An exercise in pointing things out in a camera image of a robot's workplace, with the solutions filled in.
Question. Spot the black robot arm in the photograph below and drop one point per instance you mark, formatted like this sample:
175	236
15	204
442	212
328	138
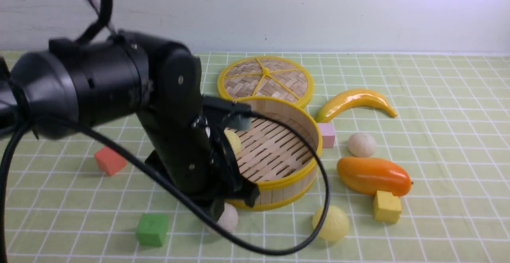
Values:
70	86

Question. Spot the green checkered tablecloth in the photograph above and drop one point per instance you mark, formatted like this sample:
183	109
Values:
452	135

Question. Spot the yellow bun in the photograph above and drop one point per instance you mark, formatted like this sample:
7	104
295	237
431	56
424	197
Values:
233	140
336	225

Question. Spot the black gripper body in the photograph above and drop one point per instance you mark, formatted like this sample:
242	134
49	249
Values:
194	157

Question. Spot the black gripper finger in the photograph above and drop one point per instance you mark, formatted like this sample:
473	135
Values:
215	209

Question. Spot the pink foam cube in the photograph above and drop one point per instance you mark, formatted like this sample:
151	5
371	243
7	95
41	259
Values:
328	134

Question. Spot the green foam cube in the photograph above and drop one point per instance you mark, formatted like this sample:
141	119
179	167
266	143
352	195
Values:
152	229

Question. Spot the yellow foam cube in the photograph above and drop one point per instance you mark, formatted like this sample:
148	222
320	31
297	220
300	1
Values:
386	207

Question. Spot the orange plastic mango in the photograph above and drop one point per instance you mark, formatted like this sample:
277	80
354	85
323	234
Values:
367	175

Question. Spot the woven bamboo steamer lid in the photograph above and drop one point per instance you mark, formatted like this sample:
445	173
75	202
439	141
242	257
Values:
268	76

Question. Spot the red foam cube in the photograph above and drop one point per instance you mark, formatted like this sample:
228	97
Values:
109	161

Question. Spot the yellow plastic banana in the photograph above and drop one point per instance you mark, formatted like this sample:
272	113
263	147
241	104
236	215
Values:
353	98

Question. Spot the bamboo steamer tray yellow rim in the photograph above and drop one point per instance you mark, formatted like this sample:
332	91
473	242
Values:
273	157

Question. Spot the white bun front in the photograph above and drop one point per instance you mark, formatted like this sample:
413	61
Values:
229	218

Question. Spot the white bun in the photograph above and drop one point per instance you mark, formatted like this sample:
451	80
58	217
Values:
362	144
229	218

